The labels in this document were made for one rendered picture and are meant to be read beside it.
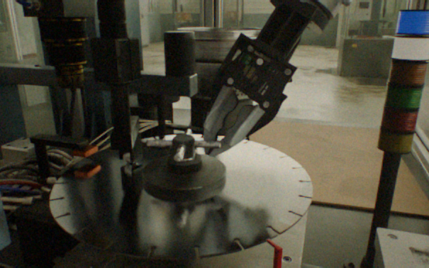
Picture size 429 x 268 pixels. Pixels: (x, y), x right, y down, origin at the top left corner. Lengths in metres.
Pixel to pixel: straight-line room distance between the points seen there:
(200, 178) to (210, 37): 0.68
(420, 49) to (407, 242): 0.24
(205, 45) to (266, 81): 0.71
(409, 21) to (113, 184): 0.42
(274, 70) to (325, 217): 0.47
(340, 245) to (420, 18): 0.41
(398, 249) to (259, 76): 0.25
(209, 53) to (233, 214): 0.75
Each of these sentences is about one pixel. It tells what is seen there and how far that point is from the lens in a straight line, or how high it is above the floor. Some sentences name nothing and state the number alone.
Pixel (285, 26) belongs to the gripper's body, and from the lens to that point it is 0.38.
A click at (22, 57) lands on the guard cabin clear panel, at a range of 1.87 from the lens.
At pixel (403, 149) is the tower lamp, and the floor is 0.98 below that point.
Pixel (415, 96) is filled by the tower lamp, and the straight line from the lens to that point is 0.53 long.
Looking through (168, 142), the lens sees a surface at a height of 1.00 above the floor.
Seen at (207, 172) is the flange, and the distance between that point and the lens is 0.44.
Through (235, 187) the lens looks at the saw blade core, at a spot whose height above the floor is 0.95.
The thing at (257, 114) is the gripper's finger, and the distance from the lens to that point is 0.43.
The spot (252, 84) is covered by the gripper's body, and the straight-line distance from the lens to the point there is 0.39.
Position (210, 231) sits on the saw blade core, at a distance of 0.35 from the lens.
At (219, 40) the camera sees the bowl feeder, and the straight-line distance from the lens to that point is 1.05.
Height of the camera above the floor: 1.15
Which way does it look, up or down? 19 degrees down
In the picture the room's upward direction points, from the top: straight up
